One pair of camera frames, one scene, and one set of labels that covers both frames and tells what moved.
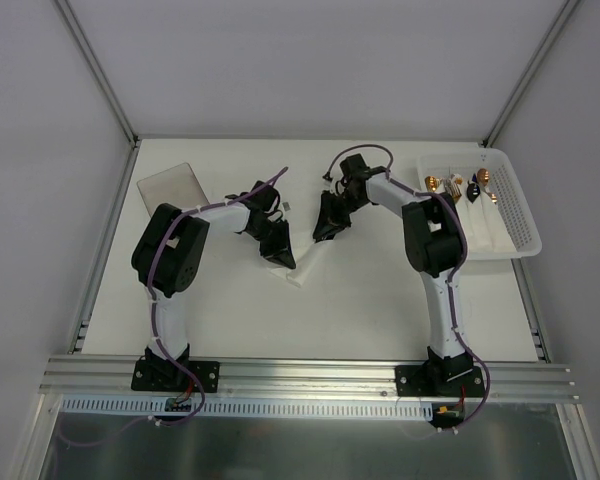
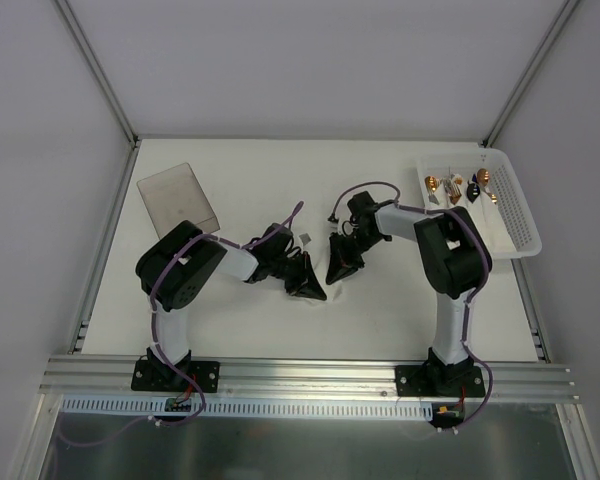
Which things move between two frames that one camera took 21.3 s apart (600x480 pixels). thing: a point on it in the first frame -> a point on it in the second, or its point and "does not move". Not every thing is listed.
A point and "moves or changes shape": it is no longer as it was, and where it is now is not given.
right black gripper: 333,208 -> 344,248
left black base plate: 152,374 does not move
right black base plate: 428,380 does not move
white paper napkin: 306,265 moves or changes shape
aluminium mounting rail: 87,377 does not move
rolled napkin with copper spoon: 432,184 does not move
